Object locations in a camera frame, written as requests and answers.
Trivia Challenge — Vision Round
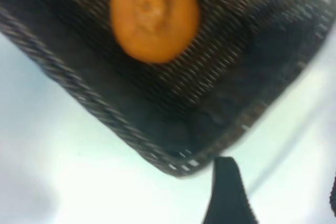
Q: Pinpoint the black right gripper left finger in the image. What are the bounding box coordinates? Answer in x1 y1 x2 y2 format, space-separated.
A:
201 156 259 224

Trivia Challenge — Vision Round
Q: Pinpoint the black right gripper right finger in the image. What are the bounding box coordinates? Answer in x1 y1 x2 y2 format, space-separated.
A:
329 170 336 210

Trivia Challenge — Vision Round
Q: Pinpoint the dark brown woven basket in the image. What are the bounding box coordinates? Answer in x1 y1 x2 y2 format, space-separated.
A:
0 0 336 180

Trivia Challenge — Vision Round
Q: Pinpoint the orange fruit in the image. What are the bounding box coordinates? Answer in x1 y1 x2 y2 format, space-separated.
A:
109 0 202 65

